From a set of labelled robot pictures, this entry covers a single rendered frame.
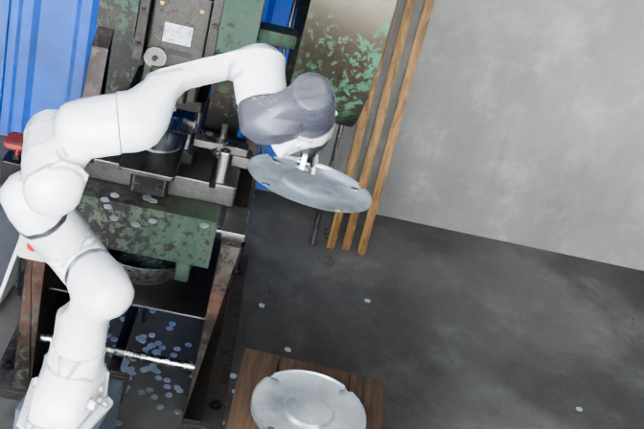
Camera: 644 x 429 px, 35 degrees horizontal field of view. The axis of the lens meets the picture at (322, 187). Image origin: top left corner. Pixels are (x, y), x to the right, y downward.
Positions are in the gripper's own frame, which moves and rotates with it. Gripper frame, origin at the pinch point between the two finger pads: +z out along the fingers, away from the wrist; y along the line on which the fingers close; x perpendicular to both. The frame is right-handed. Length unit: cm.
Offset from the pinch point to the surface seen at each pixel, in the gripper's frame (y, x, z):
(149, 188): -2, 42, 51
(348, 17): 31.7, 1.3, -6.5
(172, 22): 34, 46, 27
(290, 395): -41, -9, 55
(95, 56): 35, 75, 67
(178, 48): 30, 43, 32
